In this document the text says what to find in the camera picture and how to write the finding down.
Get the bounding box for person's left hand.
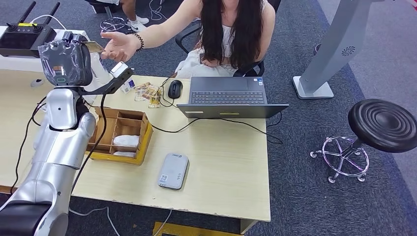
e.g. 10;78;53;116
200;55;222;68

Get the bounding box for person's right hand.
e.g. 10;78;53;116
100;30;141;63

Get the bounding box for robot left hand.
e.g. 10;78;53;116
38;30;93;88

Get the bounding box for patterned room key card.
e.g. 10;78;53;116
83;40;107;55

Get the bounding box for black computer mouse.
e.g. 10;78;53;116
167;80;184;100

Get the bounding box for person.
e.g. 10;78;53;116
100;0;277;79
120;0;150;33

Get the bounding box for grey card reader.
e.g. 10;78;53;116
157;153;190;191

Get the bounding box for chrome base stool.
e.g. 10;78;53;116
85;0;128;32

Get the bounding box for grey laptop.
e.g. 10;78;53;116
176;76;290;119

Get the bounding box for small milk carton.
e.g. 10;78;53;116
120;78;136;94

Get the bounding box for white desk cabinet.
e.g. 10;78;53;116
0;26;98;105

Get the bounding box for black antenna remote controller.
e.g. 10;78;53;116
0;1;61;59

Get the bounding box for cardboard divider box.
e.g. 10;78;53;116
85;107;154;166

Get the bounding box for grey kiosk stand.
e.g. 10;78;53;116
292;0;401;100

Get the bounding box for black round stool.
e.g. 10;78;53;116
309;98;417;184

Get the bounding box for dark wrist bracelet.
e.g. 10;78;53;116
133;32;145;53

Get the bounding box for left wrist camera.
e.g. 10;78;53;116
78;61;135;97

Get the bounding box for thin white cable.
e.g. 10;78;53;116
29;14;67;30

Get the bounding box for white coiled floor cable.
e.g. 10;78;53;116
148;0;173;20

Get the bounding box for black plug cable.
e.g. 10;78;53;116
30;96;50;128

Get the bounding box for black mouse cable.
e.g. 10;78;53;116
158;75;183;108

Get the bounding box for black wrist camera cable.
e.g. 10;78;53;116
70;93;108;193

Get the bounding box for black laptop power cable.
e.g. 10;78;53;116
150;112;284;145

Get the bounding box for long black cable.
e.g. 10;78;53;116
9;97;46;196

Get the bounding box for grey power strip cord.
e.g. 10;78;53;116
68;206;121;236

